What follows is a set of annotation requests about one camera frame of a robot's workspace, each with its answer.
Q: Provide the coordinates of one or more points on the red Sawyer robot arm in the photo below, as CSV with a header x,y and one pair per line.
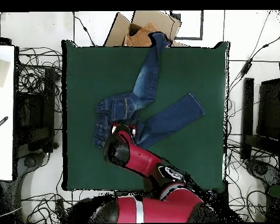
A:
x,y
142,161

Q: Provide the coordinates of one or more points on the black power strip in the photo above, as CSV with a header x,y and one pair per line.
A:
x,y
224,203
60,210

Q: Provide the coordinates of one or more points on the blue denim jeans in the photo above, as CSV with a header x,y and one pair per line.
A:
x,y
168,121

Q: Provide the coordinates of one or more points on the brown cardboard box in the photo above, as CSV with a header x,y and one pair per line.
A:
x,y
116,32

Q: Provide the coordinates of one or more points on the black rectangular frame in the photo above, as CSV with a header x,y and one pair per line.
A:
x,y
201,25

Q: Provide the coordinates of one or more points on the white table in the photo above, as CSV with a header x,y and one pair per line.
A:
x,y
2,151

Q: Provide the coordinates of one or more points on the black threaded rod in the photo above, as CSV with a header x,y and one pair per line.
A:
x,y
0,124

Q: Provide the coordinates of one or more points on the dark green table cloth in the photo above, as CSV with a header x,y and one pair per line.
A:
x,y
95,70

